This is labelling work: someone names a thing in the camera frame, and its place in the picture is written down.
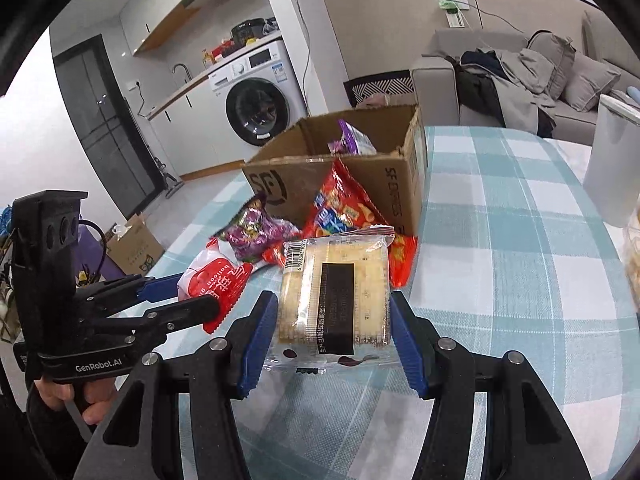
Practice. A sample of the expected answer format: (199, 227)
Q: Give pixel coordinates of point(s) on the red box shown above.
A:
(222, 50)

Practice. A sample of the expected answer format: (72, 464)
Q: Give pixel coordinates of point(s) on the black rice cooker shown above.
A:
(247, 31)

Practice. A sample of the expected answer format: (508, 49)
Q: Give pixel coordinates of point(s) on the kitchen counter cabinet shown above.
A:
(200, 120)

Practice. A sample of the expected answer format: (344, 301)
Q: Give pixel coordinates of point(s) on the purple snack bag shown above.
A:
(255, 232)

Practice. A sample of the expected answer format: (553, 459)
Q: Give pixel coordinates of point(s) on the teal checked tablecloth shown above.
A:
(500, 260)

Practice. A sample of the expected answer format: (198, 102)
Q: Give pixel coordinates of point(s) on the person's left hand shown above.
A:
(100, 400)

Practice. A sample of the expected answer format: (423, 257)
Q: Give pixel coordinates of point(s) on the dark glass door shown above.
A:
(100, 125)

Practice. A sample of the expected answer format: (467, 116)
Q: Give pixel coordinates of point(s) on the grey coat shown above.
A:
(525, 90)

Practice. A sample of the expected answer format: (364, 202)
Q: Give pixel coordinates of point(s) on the person's left forearm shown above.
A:
(40, 440)

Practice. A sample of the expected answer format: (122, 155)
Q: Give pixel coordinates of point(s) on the light blue pillow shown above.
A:
(634, 96)

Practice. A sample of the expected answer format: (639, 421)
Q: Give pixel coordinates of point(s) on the dark clothes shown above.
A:
(475, 90)

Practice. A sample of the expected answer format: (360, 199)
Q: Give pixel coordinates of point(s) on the red triangular snack bag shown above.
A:
(345, 210)

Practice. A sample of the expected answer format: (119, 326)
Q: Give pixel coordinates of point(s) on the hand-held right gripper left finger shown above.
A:
(255, 345)

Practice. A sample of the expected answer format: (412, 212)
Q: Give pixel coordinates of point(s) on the kitchen faucet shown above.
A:
(181, 67)

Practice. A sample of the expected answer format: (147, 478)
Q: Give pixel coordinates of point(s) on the white wall control panel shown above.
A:
(455, 12)

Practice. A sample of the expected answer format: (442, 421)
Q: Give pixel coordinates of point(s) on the clear bag of chips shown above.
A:
(634, 260)

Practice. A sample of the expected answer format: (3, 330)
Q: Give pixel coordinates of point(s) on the cardboard box with tissue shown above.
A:
(137, 250)

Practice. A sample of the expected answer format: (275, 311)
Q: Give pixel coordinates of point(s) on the white upper cabinets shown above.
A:
(155, 5)

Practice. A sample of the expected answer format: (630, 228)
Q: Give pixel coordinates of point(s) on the purple white printed snack packet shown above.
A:
(350, 140)

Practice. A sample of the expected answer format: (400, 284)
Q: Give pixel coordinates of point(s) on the white cylindrical container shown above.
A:
(610, 170)

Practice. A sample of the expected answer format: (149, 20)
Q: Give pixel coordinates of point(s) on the black white patterned chair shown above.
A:
(380, 89)

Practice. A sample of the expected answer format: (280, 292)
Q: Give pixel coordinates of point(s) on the small grey cushion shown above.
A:
(592, 82)

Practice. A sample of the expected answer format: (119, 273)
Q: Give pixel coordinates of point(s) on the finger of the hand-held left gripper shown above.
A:
(190, 310)
(165, 285)

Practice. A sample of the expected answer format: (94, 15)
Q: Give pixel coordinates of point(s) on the grey sofa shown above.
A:
(435, 85)

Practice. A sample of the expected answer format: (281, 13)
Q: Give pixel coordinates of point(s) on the yellow bottle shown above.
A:
(205, 59)

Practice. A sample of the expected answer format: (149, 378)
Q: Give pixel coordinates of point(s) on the white washing machine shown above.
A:
(257, 110)

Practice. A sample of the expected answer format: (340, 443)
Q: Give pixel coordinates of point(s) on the red white snack packet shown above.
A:
(215, 280)

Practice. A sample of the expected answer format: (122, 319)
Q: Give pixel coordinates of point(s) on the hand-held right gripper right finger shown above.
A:
(410, 350)

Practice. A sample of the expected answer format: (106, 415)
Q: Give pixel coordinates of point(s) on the clear cracker packet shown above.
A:
(310, 280)

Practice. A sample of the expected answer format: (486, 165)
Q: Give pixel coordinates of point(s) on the large grey cushion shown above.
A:
(552, 60)

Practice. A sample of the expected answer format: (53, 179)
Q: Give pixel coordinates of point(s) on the stick vacuum cleaner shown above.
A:
(167, 177)

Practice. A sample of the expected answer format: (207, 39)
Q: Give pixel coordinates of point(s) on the storage shelf with goods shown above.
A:
(7, 270)

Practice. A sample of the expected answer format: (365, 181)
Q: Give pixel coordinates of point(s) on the brown cardboard box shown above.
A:
(390, 185)

